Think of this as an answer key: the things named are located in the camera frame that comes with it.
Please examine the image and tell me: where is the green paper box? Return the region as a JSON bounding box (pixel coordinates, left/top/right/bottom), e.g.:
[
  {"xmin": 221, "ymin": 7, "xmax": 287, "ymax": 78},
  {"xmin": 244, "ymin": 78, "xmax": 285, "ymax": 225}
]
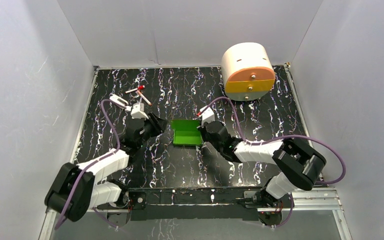
[{"xmin": 171, "ymin": 119, "xmax": 203, "ymax": 146}]

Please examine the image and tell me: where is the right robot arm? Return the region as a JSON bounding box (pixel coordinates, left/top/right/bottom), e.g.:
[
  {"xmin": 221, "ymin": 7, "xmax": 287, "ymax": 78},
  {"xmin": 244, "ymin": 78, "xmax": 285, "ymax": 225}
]
[{"xmin": 197, "ymin": 121, "xmax": 327, "ymax": 208}]

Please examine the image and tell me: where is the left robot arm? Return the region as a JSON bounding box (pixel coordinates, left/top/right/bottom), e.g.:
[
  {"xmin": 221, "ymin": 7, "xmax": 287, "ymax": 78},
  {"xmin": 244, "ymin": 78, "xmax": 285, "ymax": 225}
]
[{"xmin": 44, "ymin": 112, "xmax": 168, "ymax": 222}]

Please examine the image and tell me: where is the pink tube pen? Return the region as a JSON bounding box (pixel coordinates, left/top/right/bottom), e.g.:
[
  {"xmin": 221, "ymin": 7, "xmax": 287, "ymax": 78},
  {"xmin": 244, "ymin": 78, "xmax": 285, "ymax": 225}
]
[{"xmin": 136, "ymin": 90, "xmax": 152, "ymax": 106}]

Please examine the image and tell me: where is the small white plastic clip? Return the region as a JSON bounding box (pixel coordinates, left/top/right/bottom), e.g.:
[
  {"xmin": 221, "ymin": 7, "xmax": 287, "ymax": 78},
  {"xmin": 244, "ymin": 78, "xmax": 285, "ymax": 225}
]
[{"xmin": 109, "ymin": 94, "xmax": 131, "ymax": 112}]

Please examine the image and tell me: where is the red capped marker pen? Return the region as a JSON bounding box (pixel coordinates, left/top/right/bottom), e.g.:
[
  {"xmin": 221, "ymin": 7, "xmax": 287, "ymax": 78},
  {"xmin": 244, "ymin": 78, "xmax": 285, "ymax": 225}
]
[{"xmin": 125, "ymin": 85, "xmax": 145, "ymax": 94}]

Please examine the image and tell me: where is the round cream drawer cabinet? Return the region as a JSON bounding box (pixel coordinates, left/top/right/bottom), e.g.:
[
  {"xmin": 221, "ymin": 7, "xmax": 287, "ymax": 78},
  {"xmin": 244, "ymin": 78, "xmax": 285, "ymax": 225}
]
[{"xmin": 221, "ymin": 42, "xmax": 276, "ymax": 101}]

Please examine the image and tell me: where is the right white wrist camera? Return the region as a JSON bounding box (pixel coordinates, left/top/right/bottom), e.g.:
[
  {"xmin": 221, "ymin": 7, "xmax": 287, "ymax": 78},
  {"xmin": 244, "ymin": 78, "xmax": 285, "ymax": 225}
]
[{"xmin": 198, "ymin": 107, "xmax": 215, "ymax": 128}]

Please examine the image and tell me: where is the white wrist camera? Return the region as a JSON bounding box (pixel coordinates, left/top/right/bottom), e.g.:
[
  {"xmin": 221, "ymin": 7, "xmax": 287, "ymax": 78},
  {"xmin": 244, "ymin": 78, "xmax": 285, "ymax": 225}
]
[
  {"xmin": 125, "ymin": 102, "xmax": 149, "ymax": 120},
  {"xmin": 198, "ymin": 107, "xmax": 215, "ymax": 128}
]

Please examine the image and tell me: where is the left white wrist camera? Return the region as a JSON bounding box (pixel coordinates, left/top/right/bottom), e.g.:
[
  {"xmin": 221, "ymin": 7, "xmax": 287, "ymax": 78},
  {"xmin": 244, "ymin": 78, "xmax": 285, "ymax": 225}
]
[{"xmin": 125, "ymin": 102, "xmax": 149, "ymax": 120}]

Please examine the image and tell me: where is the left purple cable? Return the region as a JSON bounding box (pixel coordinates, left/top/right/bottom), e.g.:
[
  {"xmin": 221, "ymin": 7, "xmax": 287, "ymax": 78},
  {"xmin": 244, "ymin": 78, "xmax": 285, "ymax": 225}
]
[{"xmin": 54, "ymin": 98, "xmax": 133, "ymax": 231}]

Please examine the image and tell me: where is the purple cable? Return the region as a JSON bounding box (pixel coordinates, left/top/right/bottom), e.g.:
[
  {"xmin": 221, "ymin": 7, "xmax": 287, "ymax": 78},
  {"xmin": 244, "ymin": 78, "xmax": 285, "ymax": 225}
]
[
  {"xmin": 54, "ymin": 98, "xmax": 133, "ymax": 231},
  {"xmin": 196, "ymin": 96, "xmax": 348, "ymax": 229}
]

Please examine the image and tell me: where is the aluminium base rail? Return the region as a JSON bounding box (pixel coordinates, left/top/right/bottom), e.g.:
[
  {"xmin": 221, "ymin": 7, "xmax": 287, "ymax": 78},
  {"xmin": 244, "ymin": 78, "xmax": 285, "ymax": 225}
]
[{"xmin": 46, "ymin": 188, "xmax": 342, "ymax": 214}]

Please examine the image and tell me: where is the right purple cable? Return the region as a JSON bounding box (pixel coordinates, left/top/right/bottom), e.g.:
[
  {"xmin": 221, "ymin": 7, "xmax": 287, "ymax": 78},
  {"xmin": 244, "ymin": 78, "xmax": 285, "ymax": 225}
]
[{"xmin": 196, "ymin": 96, "xmax": 348, "ymax": 229}]

